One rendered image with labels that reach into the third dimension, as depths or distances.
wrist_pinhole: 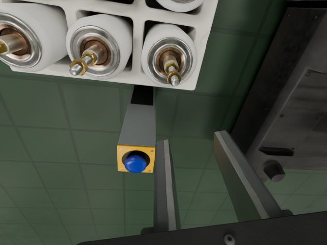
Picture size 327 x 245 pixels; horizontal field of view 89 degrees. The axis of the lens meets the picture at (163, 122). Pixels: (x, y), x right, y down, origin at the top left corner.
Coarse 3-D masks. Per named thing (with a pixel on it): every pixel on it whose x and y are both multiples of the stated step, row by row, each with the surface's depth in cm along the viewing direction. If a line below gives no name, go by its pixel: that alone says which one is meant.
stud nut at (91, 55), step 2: (84, 52) 23; (86, 52) 23; (88, 52) 23; (90, 52) 23; (84, 54) 23; (86, 54) 23; (88, 54) 23; (90, 54) 23; (92, 54) 23; (82, 56) 23; (84, 56) 23; (90, 56) 23; (92, 56) 23; (94, 56) 23; (82, 58) 23; (92, 58) 23; (94, 58) 23; (92, 60) 23; (94, 60) 23; (92, 62) 23; (94, 62) 23; (90, 64) 23; (92, 64) 23
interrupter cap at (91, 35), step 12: (72, 36) 24; (84, 36) 25; (96, 36) 25; (108, 36) 25; (72, 48) 25; (84, 48) 26; (108, 48) 26; (108, 60) 27; (96, 72) 28; (108, 72) 28
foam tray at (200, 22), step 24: (0, 0) 28; (24, 0) 28; (48, 0) 28; (72, 0) 28; (96, 0) 28; (120, 0) 37; (144, 0) 29; (216, 0) 29; (144, 24) 34; (192, 24) 31; (48, 72) 35; (144, 72) 36
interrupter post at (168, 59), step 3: (165, 57) 27; (168, 57) 26; (171, 57) 26; (174, 57) 27; (165, 60) 26; (168, 60) 25; (171, 60) 25; (174, 60) 25; (165, 63) 25; (177, 63) 25; (165, 66) 25
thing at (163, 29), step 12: (156, 24) 35; (168, 24) 31; (156, 36) 26; (168, 36) 26; (180, 36) 26; (144, 48) 27; (192, 48) 27; (144, 60) 27; (192, 72) 29; (168, 84) 30; (180, 84) 31
